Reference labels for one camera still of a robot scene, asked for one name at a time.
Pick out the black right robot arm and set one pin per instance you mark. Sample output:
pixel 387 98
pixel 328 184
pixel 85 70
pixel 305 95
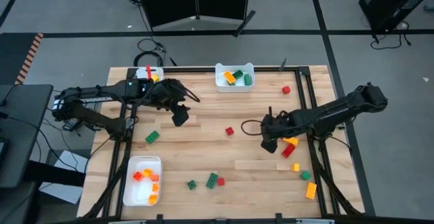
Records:
pixel 339 110

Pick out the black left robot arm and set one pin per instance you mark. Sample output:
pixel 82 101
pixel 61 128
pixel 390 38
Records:
pixel 101 96

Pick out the green small block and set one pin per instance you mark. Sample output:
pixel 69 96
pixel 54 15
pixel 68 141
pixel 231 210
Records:
pixel 305 175
pixel 191 184

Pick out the yellow-orange long block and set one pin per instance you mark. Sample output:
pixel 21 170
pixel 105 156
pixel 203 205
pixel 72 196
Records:
pixel 292 141

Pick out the white plastic bin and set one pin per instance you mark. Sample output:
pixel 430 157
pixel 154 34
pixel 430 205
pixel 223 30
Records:
pixel 222 86
pixel 142 72
pixel 139 193

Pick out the white paper sheet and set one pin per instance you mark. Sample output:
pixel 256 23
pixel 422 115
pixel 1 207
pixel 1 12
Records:
pixel 68 159

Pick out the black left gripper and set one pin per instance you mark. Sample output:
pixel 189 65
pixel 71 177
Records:
pixel 166 95

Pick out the black equipment cart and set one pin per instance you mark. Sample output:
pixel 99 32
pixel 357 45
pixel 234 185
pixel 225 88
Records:
pixel 390 0

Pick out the black aluminium table frame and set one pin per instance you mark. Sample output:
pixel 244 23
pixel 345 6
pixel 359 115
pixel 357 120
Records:
pixel 190 69

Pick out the red long block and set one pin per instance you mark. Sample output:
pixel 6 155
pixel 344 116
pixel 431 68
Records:
pixel 288 150

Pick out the black side desk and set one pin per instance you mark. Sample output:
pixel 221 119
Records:
pixel 23 132

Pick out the black power brick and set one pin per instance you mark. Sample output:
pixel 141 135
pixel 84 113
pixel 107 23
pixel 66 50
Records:
pixel 70 125

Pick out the black mat striped edge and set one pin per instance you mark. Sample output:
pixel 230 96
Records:
pixel 13 57

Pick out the red-orange small block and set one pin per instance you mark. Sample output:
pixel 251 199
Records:
pixel 137 176

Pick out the black folding partition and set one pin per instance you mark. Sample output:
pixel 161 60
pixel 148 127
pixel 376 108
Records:
pixel 169 0

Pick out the red small block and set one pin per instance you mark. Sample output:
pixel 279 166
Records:
pixel 229 131
pixel 286 89
pixel 220 182

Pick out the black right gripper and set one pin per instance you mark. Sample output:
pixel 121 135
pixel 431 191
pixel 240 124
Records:
pixel 276 127

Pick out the orange small block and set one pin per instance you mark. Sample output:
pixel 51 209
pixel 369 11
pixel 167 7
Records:
pixel 153 199
pixel 154 178
pixel 155 187

